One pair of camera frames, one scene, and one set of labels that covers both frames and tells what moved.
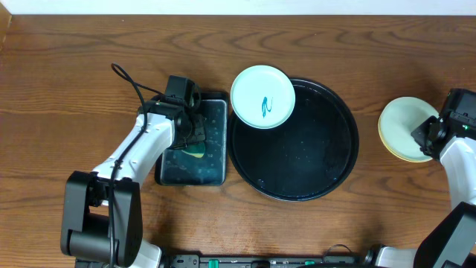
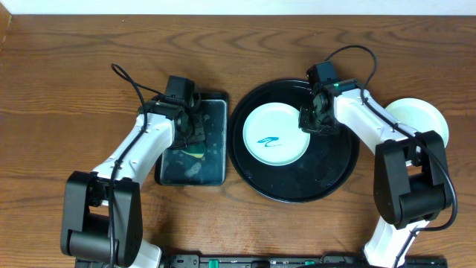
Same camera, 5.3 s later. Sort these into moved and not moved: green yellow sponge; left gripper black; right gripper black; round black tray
Moved: right gripper black
Not moved: green yellow sponge; left gripper black; round black tray
